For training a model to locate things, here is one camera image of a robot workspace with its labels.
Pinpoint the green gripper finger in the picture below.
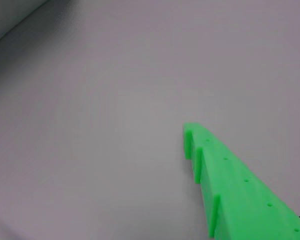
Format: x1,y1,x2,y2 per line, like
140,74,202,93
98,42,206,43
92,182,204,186
182,121,300,240

